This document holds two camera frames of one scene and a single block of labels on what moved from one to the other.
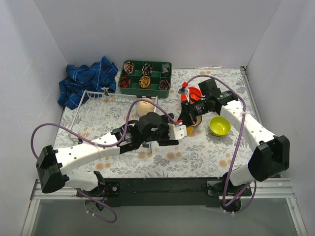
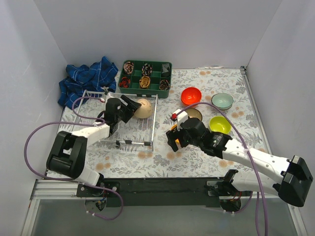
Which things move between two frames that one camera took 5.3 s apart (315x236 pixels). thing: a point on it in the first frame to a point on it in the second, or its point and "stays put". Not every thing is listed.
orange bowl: x=195 y=95 stays put
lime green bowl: x=219 y=126 stays put
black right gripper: x=186 y=113 to x=179 y=136
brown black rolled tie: x=164 y=84 stays put
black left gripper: x=171 y=141 to x=126 y=111
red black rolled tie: x=125 y=82 stays put
